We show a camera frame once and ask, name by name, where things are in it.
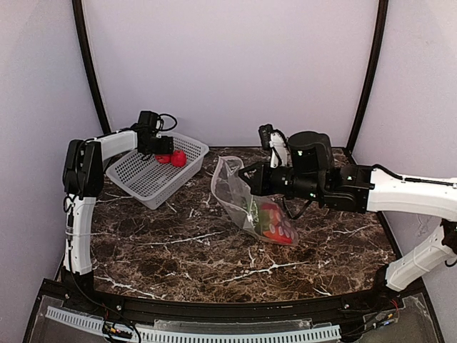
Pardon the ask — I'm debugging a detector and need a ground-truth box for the red toy apple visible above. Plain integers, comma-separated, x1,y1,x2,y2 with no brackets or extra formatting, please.
155,154,171,164

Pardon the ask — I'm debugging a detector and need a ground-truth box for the red toy orange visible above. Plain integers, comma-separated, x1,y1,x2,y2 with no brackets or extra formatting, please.
171,150,187,167

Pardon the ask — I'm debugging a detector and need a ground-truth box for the green toy cucumber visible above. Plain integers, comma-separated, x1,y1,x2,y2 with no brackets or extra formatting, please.
255,209,271,232

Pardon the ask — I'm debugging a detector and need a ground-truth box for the clear dotted zip top bag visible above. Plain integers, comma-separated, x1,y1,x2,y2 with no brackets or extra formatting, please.
211,156,298,246

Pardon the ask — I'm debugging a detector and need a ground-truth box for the red orange toy mango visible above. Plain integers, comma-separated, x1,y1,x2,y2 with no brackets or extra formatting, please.
262,230,296,245

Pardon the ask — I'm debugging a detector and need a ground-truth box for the dark red toy fruit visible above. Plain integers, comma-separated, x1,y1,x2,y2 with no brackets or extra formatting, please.
261,202,283,220

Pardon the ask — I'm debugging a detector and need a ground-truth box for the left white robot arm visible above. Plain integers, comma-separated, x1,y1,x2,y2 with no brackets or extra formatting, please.
62,111,178,277

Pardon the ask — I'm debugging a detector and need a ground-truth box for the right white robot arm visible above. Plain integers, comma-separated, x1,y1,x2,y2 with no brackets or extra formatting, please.
238,124,456,292

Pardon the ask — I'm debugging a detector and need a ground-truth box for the white perforated plastic basket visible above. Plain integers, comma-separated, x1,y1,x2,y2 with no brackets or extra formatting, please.
106,132,209,209

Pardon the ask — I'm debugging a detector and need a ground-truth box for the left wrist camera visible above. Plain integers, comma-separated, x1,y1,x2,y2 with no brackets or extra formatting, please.
151,112,178,135

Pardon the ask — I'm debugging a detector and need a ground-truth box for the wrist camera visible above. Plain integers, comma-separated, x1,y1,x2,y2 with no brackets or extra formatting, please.
258,124,288,169
151,112,178,135

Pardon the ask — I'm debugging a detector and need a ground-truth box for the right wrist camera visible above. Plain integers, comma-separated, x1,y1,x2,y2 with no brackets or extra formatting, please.
258,124,288,169

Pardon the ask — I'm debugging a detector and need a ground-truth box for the left black frame post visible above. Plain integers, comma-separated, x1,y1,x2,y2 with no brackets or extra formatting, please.
71,0,111,134

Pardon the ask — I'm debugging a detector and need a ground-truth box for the black frame post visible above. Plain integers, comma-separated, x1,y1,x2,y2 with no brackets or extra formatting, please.
346,0,389,154
71,0,111,134

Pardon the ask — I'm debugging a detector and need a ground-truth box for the black front frame rail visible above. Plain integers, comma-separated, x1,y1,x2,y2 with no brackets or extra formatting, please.
54,284,382,324

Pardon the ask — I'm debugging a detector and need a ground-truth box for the white slotted cable duct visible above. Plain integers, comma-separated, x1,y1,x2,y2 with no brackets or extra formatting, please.
45,306,342,343

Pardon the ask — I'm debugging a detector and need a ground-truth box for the right black frame post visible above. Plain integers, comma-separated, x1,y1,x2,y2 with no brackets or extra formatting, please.
346,0,389,154

